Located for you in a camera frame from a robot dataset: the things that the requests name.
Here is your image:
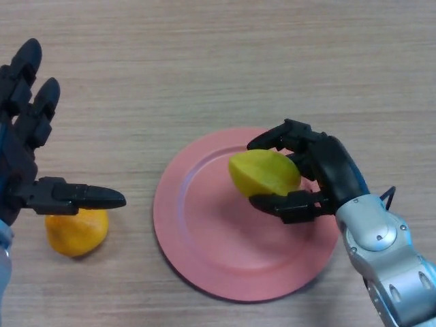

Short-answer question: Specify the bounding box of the yellow starfruit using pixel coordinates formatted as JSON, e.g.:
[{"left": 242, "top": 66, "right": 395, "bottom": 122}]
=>
[{"left": 228, "top": 149, "right": 302, "bottom": 198}]

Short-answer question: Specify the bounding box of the pink round plate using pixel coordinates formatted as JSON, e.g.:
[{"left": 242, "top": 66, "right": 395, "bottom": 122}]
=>
[{"left": 153, "top": 127, "right": 340, "bottom": 302}]

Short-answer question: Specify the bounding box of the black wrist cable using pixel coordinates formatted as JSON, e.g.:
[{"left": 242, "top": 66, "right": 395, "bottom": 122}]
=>
[{"left": 378, "top": 185, "right": 397, "bottom": 210}]

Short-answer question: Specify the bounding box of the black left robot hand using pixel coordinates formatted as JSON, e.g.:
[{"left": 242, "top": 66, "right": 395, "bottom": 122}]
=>
[{"left": 0, "top": 37, "right": 127, "bottom": 226}]

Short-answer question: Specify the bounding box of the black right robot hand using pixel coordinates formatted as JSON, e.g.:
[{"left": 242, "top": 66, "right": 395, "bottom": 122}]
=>
[{"left": 246, "top": 118, "right": 371, "bottom": 225}]

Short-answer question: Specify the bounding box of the orange pear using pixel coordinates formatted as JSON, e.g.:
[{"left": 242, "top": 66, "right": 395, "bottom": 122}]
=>
[{"left": 45, "top": 208, "right": 110, "bottom": 258}]

